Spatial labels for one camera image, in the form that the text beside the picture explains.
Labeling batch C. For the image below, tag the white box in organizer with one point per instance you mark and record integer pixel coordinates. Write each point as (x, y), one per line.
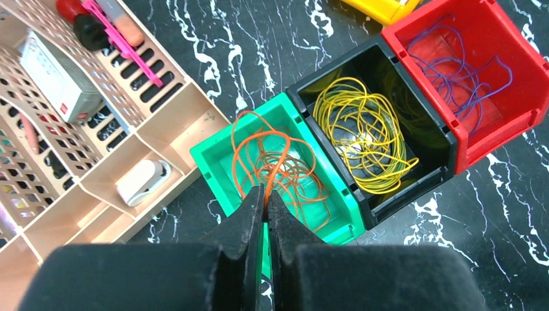
(64, 84)

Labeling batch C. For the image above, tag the white stapler in organizer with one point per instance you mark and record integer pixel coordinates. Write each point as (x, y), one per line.
(144, 178)

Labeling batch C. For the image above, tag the pink plastic file organizer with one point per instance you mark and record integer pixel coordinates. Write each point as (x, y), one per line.
(59, 180)

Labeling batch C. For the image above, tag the black plastic bin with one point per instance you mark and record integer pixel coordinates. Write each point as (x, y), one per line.
(383, 137)

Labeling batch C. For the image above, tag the red plastic bin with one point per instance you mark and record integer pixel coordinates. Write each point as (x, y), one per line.
(484, 79)

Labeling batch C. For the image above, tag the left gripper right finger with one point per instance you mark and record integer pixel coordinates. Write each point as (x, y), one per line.
(309, 274)

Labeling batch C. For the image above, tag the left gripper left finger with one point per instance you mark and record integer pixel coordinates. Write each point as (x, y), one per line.
(221, 271)

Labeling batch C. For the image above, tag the red capped dark bottle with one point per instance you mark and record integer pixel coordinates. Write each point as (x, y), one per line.
(87, 29)

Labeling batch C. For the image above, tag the yellow plastic bin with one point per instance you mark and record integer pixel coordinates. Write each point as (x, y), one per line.
(385, 12)

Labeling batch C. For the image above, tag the pink pen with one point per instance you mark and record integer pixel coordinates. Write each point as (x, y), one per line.
(116, 39)

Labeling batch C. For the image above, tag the green plastic bin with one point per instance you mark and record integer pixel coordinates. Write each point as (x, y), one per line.
(272, 146)

